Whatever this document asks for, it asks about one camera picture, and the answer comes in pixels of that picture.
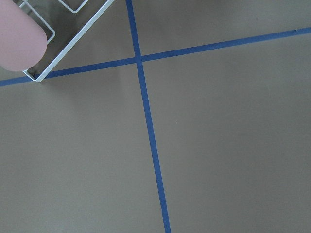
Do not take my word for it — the white wire cup rack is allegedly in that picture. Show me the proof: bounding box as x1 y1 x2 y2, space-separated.
14 0 114 82

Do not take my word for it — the pink cup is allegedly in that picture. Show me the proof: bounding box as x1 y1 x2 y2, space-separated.
0 0 47 71

